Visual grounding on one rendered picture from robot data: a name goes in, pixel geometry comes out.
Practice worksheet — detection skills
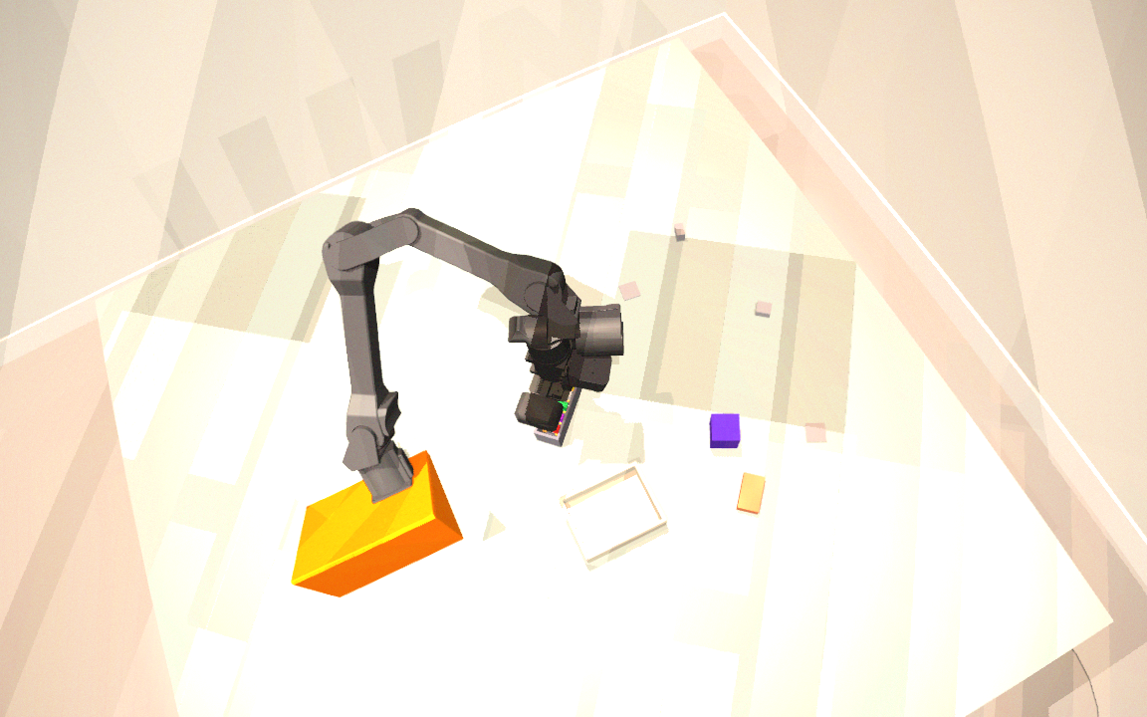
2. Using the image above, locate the purple cube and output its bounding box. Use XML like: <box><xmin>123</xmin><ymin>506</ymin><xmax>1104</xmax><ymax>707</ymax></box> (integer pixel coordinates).
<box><xmin>709</xmin><ymin>414</ymin><xmax>741</xmax><ymax>449</ymax></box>

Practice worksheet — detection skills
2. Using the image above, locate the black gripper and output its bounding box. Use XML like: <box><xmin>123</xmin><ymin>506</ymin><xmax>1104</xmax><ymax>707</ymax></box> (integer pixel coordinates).
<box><xmin>514</xmin><ymin>340</ymin><xmax>574</xmax><ymax>432</ymax></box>

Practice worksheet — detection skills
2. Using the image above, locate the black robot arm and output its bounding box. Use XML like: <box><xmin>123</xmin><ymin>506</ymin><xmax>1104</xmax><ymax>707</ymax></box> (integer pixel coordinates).
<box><xmin>322</xmin><ymin>208</ymin><xmax>624</xmax><ymax>504</ymax></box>

